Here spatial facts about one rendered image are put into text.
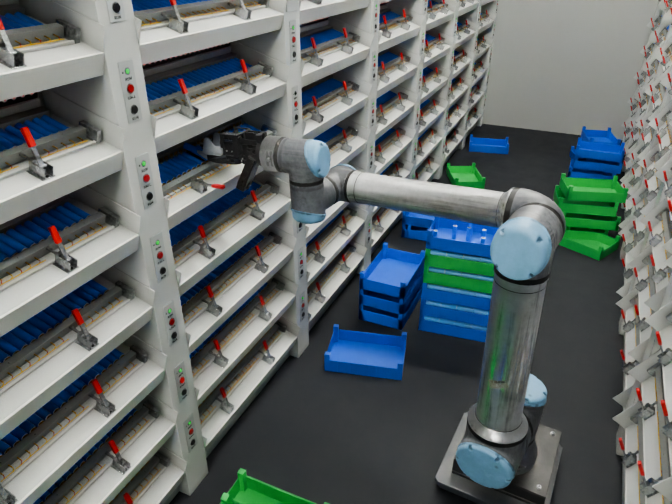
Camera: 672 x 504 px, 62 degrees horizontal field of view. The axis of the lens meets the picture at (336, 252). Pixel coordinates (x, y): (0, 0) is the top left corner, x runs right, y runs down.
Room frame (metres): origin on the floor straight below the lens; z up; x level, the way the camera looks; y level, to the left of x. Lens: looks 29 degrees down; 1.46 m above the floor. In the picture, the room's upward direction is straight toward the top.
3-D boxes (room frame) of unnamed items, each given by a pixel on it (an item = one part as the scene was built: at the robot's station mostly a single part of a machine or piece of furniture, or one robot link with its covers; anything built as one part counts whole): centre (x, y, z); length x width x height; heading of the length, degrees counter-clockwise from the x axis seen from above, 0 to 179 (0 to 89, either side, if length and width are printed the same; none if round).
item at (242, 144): (1.43, 0.24, 0.98); 0.12 x 0.08 x 0.09; 66
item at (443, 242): (1.98, -0.53, 0.44); 0.30 x 0.20 x 0.08; 72
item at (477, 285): (1.98, -0.53, 0.28); 0.30 x 0.20 x 0.08; 72
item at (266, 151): (1.39, 0.16, 0.98); 0.10 x 0.05 x 0.09; 156
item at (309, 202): (1.36, 0.07, 0.87); 0.12 x 0.09 x 0.12; 147
